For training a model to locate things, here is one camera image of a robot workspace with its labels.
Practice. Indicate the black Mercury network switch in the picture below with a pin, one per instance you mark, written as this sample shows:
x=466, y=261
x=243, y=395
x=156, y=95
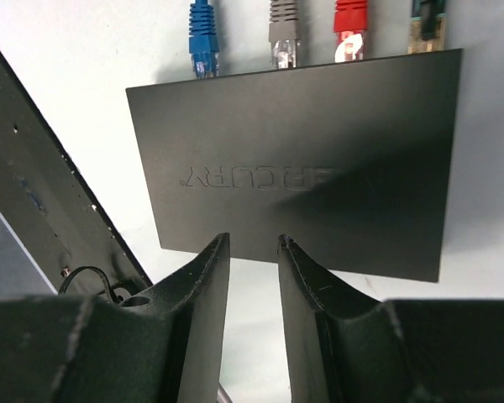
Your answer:
x=351, y=161

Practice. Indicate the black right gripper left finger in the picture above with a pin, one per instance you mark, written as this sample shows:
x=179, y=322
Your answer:
x=163, y=344

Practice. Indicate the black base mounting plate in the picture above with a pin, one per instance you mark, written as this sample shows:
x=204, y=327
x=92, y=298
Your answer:
x=54, y=215

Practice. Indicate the black ethernet cable teal plug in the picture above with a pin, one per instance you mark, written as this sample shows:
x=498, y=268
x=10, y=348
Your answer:
x=427, y=27

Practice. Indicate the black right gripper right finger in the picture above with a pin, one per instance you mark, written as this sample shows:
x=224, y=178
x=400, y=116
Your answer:
x=344, y=346

